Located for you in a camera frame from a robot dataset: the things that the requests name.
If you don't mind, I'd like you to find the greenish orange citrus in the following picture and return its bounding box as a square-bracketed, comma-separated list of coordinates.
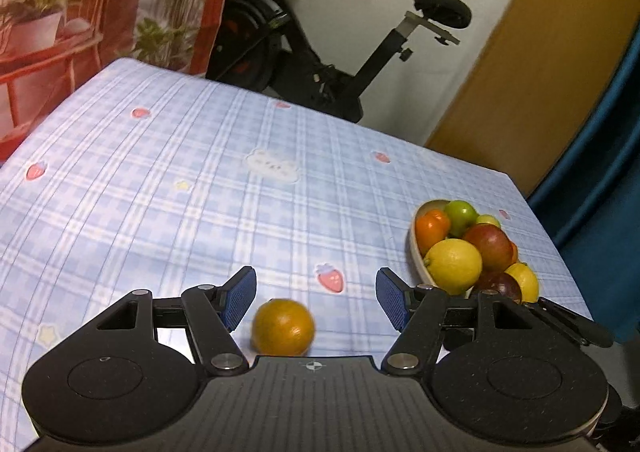
[250, 299, 316, 357]

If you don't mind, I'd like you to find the light green apple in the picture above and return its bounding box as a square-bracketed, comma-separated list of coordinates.
[475, 213, 501, 229]

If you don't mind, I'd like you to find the dark purple mangosteen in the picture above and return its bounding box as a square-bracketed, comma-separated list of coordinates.
[472, 271, 522, 303]

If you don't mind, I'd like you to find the teal curtain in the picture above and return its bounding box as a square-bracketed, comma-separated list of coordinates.
[528, 39, 639, 342]

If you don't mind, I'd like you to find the small orange kumquat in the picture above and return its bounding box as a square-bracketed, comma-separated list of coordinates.
[414, 209, 450, 257]

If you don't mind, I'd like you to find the large yellow lemon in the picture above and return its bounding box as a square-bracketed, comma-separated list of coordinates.
[506, 262, 539, 303]

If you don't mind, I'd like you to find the orange mandarin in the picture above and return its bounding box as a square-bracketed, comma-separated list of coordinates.
[510, 241, 518, 265]

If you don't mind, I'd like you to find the beige round plate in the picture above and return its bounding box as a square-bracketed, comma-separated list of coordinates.
[409, 199, 483, 296]

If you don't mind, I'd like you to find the printed fabric backdrop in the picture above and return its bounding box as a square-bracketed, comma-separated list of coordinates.
[1, 0, 224, 159]

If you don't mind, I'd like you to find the black exercise bike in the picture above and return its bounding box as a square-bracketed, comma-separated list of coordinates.
[204, 0, 474, 126]

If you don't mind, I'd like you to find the blue plaid tablecloth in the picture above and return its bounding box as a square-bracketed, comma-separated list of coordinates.
[1, 58, 587, 451]

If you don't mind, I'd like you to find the red apple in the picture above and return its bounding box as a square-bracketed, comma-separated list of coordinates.
[462, 223, 514, 272]

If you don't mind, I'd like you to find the dark green apple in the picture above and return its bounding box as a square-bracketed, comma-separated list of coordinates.
[444, 199, 478, 237]

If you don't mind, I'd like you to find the wooden door panel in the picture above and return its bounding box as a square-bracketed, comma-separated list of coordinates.
[426, 0, 639, 195]

